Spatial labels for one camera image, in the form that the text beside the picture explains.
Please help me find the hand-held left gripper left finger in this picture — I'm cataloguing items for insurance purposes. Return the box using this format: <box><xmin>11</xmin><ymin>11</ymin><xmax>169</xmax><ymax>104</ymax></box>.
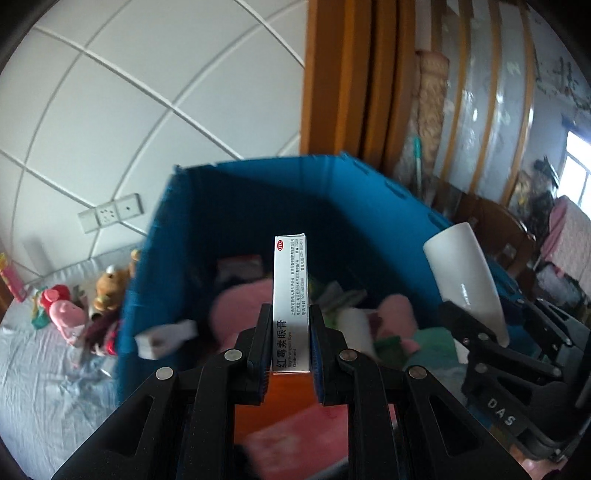
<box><xmin>51</xmin><ymin>303</ymin><xmax>274</xmax><ymax>480</ymax></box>

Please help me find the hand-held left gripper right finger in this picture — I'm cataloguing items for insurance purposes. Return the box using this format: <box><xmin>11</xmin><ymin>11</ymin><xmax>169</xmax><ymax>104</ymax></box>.
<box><xmin>310</xmin><ymin>304</ymin><xmax>522</xmax><ymax>480</ymax></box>

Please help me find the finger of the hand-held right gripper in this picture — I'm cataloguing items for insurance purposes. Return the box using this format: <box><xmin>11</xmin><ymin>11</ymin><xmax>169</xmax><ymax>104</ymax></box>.
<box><xmin>438</xmin><ymin>300</ymin><xmax>563</xmax><ymax>385</ymax></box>
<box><xmin>530</xmin><ymin>299</ymin><xmax>591</xmax><ymax>366</ymax></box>

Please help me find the white cup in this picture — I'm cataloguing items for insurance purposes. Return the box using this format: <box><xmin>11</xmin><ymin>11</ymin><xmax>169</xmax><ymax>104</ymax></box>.
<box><xmin>422</xmin><ymin>222</ymin><xmax>511</xmax><ymax>348</ymax></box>

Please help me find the white medicine box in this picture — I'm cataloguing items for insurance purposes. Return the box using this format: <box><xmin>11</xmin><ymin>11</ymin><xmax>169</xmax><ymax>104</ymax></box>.
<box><xmin>272</xmin><ymin>234</ymin><xmax>313</xmax><ymax>374</ymax></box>

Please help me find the blue storage box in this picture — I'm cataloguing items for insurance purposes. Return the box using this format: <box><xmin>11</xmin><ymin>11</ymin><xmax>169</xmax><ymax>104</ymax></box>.
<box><xmin>115</xmin><ymin>151</ymin><xmax>511</xmax><ymax>409</ymax></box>

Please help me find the orange box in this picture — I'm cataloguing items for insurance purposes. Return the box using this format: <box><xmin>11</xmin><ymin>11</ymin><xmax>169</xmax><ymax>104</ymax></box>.
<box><xmin>235</xmin><ymin>371</ymin><xmax>324</xmax><ymax>446</ymax></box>

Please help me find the green cloth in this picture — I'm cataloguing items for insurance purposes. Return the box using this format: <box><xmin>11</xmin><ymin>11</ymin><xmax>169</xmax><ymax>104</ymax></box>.
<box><xmin>374</xmin><ymin>327</ymin><xmax>468</xmax><ymax>372</ymax></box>

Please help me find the pink soft cloth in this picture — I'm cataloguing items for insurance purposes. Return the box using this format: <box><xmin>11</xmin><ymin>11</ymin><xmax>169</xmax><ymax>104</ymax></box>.
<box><xmin>209</xmin><ymin>278</ymin><xmax>276</xmax><ymax>349</ymax></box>

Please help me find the pink plush item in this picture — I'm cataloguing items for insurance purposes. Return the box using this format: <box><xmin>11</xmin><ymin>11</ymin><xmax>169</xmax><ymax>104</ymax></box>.
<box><xmin>376</xmin><ymin>294</ymin><xmax>419</xmax><ymax>344</ymax></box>

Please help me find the pink hanging cloth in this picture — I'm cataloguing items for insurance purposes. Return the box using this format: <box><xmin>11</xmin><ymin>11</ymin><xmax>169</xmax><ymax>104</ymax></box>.
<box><xmin>539</xmin><ymin>195</ymin><xmax>591</xmax><ymax>280</ymax></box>

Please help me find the wooden chair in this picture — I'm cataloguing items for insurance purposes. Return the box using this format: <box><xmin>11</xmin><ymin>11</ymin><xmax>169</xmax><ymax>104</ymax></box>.
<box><xmin>431</xmin><ymin>178</ymin><xmax>539</xmax><ymax>282</ymax></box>

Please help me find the small white box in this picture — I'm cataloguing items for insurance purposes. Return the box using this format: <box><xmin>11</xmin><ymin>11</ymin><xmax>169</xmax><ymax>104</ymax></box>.
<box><xmin>135</xmin><ymin>320</ymin><xmax>197</xmax><ymax>360</ymax></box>

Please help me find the window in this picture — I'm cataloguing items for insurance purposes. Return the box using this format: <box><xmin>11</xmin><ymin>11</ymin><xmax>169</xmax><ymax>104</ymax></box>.
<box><xmin>560</xmin><ymin>130</ymin><xmax>591</xmax><ymax>210</ymax></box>

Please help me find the brown plush bear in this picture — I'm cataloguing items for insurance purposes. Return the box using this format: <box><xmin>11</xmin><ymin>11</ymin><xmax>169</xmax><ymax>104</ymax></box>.
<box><xmin>91</xmin><ymin>264</ymin><xmax>131</xmax><ymax>320</ymax></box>

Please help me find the pink plush toy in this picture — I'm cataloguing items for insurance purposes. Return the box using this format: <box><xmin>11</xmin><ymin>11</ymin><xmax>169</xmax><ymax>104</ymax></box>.
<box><xmin>31</xmin><ymin>284</ymin><xmax>89</xmax><ymax>348</ymax></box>

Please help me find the rolled patterned carpet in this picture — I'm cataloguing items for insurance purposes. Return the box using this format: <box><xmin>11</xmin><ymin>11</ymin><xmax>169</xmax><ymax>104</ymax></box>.
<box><xmin>399</xmin><ymin>50</ymin><xmax>451</xmax><ymax>185</ymax></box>

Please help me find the white bed sheet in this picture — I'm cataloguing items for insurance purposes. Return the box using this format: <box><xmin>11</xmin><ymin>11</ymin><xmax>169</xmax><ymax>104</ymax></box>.
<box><xmin>0</xmin><ymin>256</ymin><xmax>144</xmax><ymax>462</ymax></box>

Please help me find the pink toy box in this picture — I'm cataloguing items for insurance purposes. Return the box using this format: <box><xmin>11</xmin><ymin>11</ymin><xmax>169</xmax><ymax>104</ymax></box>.
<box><xmin>0</xmin><ymin>252</ymin><xmax>29</xmax><ymax>304</ymax></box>

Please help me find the teal mop handle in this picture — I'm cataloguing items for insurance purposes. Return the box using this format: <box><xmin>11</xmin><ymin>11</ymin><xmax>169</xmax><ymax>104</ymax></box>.
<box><xmin>412</xmin><ymin>136</ymin><xmax>424</xmax><ymax>197</ymax></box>

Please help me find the white wall socket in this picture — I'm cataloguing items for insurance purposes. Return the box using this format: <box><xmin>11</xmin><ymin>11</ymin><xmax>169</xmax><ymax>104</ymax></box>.
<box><xmin>78</xmin><ymin>193</ymin><xmax>142</xmax><ymax>234</ymax></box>

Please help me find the wooden door frame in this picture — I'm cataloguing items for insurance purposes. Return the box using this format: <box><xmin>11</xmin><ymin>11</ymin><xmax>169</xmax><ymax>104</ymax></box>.
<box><xmin>299</xmin><ymin>0</ymin><xmax>417</xmax><ymax>172</ymax></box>

